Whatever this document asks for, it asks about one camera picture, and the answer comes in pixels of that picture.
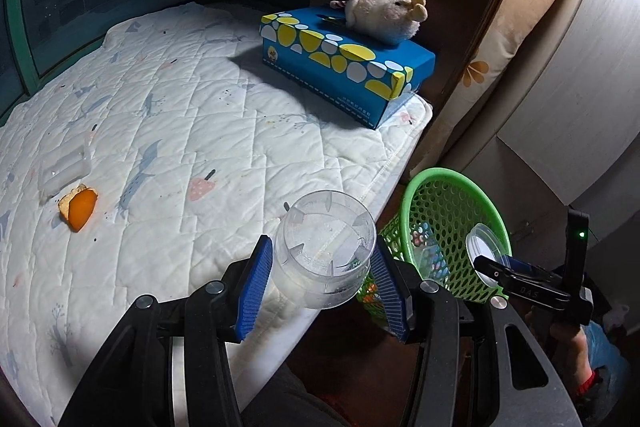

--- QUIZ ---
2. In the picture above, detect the green window frame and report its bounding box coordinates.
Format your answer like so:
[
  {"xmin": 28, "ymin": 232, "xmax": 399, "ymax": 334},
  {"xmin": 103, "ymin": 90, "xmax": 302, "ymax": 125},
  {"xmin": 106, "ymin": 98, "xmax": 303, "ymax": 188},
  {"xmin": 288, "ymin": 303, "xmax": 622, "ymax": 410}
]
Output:
[{"xmin": 0, "ymin": 0, "xmax": 201, "ymax": 118}]

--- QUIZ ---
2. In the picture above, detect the clear plastic cup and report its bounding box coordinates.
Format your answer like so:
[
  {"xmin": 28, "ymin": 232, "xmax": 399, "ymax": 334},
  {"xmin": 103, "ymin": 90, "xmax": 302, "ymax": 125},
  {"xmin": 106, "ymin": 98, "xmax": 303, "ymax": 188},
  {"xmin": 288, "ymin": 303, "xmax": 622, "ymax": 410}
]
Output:
[{"xmin": 270, "ymin": 190, "xmax": 377, "ymax": 310}]

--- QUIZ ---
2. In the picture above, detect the person's right hand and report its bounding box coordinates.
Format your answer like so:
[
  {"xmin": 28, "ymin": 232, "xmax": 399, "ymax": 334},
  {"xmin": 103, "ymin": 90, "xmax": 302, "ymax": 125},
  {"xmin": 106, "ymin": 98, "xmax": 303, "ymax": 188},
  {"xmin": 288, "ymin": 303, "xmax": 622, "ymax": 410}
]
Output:
[{"xmin": 547, "ymin": 324, "xmax": 596, "ymax": 390}]

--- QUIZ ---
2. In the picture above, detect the blue spotted cardboard box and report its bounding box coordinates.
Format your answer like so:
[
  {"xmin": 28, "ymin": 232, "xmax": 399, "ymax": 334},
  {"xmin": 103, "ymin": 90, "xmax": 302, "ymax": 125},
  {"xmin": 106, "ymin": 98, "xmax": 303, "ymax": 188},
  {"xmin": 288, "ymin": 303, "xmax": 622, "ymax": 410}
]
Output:
[{"xmin": 260, "ymin": 6, "xmax": 436, "ymax": 130}]

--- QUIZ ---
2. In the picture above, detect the blue cloth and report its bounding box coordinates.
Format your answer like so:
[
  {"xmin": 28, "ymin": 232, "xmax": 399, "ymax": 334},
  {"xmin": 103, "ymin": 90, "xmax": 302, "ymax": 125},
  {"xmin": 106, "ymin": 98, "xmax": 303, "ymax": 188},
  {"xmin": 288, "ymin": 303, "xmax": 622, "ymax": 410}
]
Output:
[{"xmin": 585, "ymin": 322, "xmax": 632, "ymax": 375}]

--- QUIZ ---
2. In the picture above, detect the colourful packet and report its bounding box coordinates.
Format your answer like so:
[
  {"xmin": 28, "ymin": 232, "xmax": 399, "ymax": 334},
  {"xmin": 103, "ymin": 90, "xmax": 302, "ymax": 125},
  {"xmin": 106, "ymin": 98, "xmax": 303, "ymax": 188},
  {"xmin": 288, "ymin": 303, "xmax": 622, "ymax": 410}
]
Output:
[{"xmin": 410, "ymin": 222, "xmax": 449, "ymax": 288}]

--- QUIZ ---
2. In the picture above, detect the beige flower pillow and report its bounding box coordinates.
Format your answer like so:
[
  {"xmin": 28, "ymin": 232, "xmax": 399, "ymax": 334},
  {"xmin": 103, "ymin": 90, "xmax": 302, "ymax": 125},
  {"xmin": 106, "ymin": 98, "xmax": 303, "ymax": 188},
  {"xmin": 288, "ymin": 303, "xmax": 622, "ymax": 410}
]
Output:
[{"xmin": 440, "ymin": 0, "xmax": 573, "ymax": 188}]

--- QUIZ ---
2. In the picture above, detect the clear plastic lid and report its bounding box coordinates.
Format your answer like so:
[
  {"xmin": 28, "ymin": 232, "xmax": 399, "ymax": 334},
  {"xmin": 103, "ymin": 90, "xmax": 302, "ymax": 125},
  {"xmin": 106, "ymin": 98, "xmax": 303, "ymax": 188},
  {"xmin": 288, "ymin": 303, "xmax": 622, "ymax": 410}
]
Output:
[{"xmin": 465, "ymin": 223, "xmax": 513, "ymax": 285}]

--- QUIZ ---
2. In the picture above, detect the white quilted mat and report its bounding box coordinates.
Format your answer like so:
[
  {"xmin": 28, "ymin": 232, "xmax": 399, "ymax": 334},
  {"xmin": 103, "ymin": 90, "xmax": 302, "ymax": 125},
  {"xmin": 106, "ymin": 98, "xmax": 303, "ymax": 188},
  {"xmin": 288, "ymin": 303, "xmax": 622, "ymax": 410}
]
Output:
[{"xmin": 0, "ymin": 2, "xmax": 433, "ymax": 427}]

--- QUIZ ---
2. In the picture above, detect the clear plastic wrapper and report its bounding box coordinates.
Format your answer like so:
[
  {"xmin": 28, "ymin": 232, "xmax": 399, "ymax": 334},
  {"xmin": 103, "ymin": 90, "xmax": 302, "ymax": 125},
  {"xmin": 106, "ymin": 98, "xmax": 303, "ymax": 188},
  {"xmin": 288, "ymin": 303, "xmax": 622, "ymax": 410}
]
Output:
[{"xmin": 39, "ymin": 146, "xmax": 93, "ymax": 196}]

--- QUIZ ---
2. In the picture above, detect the light wooden cabinet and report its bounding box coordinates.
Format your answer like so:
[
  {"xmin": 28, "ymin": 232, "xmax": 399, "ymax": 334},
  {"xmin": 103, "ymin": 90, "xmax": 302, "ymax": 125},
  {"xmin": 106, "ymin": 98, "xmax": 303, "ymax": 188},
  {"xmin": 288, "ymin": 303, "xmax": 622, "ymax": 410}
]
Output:
[{"xmin": 495, "ymin": 0, "xmax": 640, "ymax": 258}]

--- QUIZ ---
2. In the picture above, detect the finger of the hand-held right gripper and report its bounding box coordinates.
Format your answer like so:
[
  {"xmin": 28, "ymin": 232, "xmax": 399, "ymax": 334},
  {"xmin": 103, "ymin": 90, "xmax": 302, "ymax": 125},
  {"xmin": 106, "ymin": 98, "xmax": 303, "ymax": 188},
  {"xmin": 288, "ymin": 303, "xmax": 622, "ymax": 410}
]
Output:
[
  {"xmin": 472, "ymin": 255, "xmax": 521, "ymax": 295},
  {"xmin": 505, "ymin": 257, "xmax": 551, "ymax": 280}
]

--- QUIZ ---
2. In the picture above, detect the red wristband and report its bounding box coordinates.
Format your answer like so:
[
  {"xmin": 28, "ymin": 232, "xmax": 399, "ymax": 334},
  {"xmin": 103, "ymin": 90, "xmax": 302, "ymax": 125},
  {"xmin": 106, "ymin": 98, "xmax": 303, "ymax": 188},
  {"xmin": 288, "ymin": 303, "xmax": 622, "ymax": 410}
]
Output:
[{"xmin": 575, "ymin": 369, "xmax": 602, "ymax": 400}]

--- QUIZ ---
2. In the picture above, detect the orange peel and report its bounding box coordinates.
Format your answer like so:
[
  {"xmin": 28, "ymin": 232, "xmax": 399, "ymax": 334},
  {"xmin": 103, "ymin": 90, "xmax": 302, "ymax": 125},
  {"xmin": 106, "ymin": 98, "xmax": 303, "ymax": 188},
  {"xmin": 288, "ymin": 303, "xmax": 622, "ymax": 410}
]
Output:
[{"xmin": 57, "ymin": 184, "xmax": 99, "ymax": 233}]

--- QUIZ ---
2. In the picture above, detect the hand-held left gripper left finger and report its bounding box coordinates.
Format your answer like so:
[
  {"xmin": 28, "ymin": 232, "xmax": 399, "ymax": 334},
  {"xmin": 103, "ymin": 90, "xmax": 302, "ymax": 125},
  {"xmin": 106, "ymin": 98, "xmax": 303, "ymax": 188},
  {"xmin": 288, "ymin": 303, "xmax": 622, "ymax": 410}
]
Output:
[{"xmin": 60, "ymin": 234, "xmax": 275, "ymax": 427}]

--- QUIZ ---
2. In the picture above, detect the green plastic basket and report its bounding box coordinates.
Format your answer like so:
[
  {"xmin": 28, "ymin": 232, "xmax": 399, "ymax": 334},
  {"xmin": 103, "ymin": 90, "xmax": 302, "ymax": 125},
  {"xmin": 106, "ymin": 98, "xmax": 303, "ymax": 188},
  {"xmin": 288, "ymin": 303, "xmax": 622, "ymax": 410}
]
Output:
[{"xmin": 360, "ymin": 167, "xmax": 513, "ymax": 323}]

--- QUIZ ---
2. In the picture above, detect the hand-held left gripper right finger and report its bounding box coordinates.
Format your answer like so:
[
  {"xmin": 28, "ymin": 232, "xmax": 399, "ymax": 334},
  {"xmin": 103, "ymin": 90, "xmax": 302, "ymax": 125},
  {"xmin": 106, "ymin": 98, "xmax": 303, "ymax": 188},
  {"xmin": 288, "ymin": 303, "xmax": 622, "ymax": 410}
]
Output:
[{"xmin": 370, "ymin": 237, "xmax": 581, "ymax": 427}]

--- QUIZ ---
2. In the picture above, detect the cream plush toy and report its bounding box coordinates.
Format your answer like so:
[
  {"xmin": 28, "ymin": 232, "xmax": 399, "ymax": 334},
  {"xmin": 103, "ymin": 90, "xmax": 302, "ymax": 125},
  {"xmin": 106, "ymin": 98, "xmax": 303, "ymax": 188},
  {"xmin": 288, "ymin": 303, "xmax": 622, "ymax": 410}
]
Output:
[{"xmin": 330, "ymin": 0, "xmax": 428, "ymax": 44}]

